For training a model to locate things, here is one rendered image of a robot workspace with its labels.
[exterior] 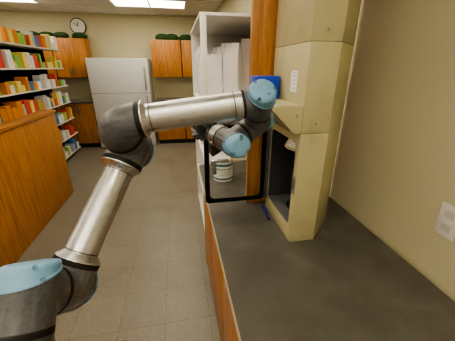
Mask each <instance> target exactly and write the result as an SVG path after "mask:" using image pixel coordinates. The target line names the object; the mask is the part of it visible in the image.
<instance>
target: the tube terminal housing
mask: <svg viewBox="0 0 455 341"><path fill-rule="evenodd" d="M353 48H354V46H353V45H350V44H347V43H344V42H336V41H309V42H305V43H298V44H294V45H288V46H284V47H277V48H275V59H274V76H280V91H279V99H283V100H285V101H289V102H292V103H294V104H299V105H301V106H303V117H302V123H301V133H300V134H298V135H295V134H293V133H291V132H289V131H287V130H286V129H283V128H282V127H280V126H278V125H277V124H275V123H274V125H273V126H272V131H273V130H277V131H278V132H280V133H281V134H283V135H285V136H286V137H288V138H289V139H291V140H293V141H294V142H295V145H296V150H295V163H294V169H293V177H294V178H295V190H294V195H293V194H292V193H291V196H290V208H289V215H288V222H286V221H285V220H284V218H283V217H282V215H281V214H280V213H279V212H278V210H277V208H276V207H275V206H274V204H273V203H272V201H271V200H270V199H269V197H268V189H267V198H266V197H265V206H266V208H267V209H268V210H269V212H270V214H271V215H272V217H273V218H274V220H275V222H276V223H277V224H278V226H279V228H280V229H281V231H282V232H283V234H284V235H285V237H286V238H287V240H288V241H289V242H297V241H303V240H312V239H313V238H314V236H315V235H316V233H317V232H318V229H319V228H320V227H321V225H322V223H323V222H324V220H325V218H326V210H327V205H328V198H329V193H330V186H331V181H332V174H333V169H334V161H335V157H336V152H337V145H338V140H339V133H340V128H341V121H342V116H343V108H344V104H345V96H346V92H347V84H348V80H349V72H350V67H351V60H352V55H353ZM291 70H299V73H298V80H297V93H291V92H289V91H290V76H291Z"/></svg>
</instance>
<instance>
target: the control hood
mask: <svg viewBox="0 0 455 341"><path fill-rule="evenodd" d="M272 113H273V115H274V118H275V120H276V121H277V122H278V123H279V124H280V125H281V127H282V128H283V129H286V130H287V131H289V132H291V133H293V134H295V135H298V134H300V133H301V123H302V117H303V106H301V105H299V104H294V103H292V102H289V101H285V100H283V99H276V103H275V105H274V107H273V109H272Z"/></svg>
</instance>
